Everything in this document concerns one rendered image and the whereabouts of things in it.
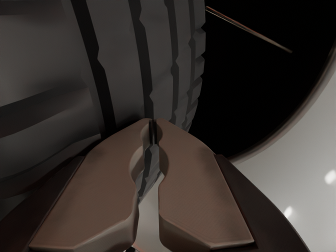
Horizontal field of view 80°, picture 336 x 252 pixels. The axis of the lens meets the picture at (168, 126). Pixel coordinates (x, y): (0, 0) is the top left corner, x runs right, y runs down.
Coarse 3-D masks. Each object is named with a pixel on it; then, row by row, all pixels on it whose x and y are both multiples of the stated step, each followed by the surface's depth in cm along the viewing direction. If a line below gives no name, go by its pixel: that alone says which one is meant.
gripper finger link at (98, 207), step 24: (144, 120) 11; (120, 144) 9; (144, 144) 11; (96, 168) 8; (120, 168) 8; (72, 192) 7; (96, 192) 7; (120, 192) 7; (48, 216) 6; (72, 216) 6; (96, 216) 6; (120, 216) 6; (48, 240) 6; (72, 240) 6; (96, 240) 6; (120, 240) 6
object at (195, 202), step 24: (168, 144) 9; (192, 144) 9; (168, 168) 8; (192, 168) 8; (216, 168) 8; (168, 192) 7; (192, 192) 7; (216, 192) 7; (168, 216) 6; (192, 216) 6; (216, 216) 6; (240, 216) 6; (168, 240) 7; (192, 240) 6; (216, 240) 6; (240, 240) 6
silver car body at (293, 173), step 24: (312, 120) 33; (288, 144) 37; (312, 144) 35; (240, 168) 44; (264, 168) 41; (288, 168) 39; (312, 168) 37; (264, 192) 44; (288, 192) 41; (312, 192) 39; (144, 216) 72; (288, 216) 44; (312, 216) 41; (144, 240) 81; (312, 240) 44
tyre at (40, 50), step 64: (0, 0) 6; (64, 0) 8; (128, 0) 11; (192, 0) 18; (0, 64) 6; (64, 64) 8; (128, 64) 11; (192, 64) 20; (0, 128) 6; (64, 128) 8; (0, 192) 7
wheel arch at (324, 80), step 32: (224, 0) 58; (256, 0) 55; (288, 0) 52; (320, 0) 47; (224, 32) 62; (288, 32) 55; (320, 32) 41; (224, 64) 66; (256, 64) 62; (288, 64) 57; (320, 64) 33; (224, 96) 71; (256, 96) 66; (288, 96) 44; (192, 128) 75; (224, 128) 65; (256, 128) 48; (288, 128) 35
